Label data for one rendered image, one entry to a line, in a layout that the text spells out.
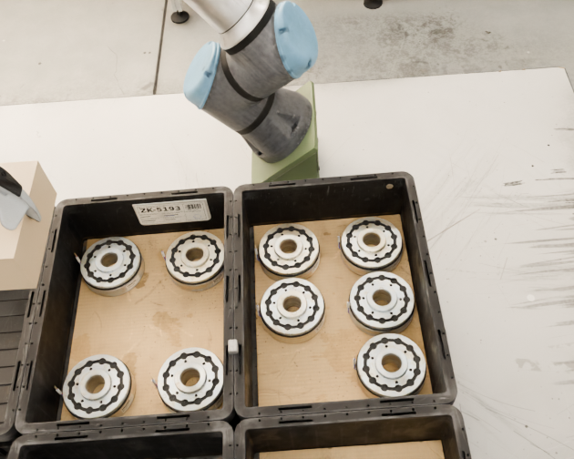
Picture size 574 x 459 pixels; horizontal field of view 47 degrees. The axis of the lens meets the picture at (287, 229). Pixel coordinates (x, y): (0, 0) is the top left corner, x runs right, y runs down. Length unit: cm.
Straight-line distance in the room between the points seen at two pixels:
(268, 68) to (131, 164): 49
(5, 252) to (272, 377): 43
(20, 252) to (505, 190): 94
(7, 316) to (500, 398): 84
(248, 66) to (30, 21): 219
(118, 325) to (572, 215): 88
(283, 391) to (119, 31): 225
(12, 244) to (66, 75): 205
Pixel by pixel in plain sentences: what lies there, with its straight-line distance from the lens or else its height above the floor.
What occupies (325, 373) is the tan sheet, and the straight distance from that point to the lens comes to 104.
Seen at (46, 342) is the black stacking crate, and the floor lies 91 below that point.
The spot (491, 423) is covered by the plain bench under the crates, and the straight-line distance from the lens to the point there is 118.
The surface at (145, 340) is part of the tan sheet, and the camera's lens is 111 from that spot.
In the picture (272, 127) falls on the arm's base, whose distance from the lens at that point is 126.
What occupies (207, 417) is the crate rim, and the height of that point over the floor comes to 93.
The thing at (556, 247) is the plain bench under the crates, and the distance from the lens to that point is 136.
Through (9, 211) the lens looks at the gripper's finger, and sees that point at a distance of 89.
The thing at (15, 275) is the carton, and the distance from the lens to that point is 93.
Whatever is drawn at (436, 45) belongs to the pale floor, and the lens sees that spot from 281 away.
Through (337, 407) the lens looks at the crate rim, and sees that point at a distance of 91.
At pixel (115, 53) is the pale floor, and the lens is 294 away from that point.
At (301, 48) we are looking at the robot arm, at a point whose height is 106.
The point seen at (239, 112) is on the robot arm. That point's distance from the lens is 123.
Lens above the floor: 179
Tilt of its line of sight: 55 degrees down
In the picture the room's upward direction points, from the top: 7 degrees counter-clockwise
